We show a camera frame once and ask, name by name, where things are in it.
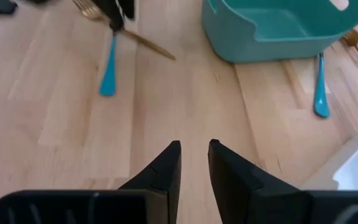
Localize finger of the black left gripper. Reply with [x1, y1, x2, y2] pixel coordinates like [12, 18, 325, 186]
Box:
[92, 0, 126, 32]
[117, 0, 135, 20]

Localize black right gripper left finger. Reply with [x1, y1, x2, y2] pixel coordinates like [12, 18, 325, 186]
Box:
[0, 139, 182, 224]

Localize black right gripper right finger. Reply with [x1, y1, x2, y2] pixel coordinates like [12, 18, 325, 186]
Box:
[208, 139, 358, 224]

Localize teal plastic bin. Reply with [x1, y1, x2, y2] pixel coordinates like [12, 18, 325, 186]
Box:
[201, 0, 358, 64]

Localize gold fork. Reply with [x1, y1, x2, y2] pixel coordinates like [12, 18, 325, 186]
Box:
[72, 0, 177, 61]

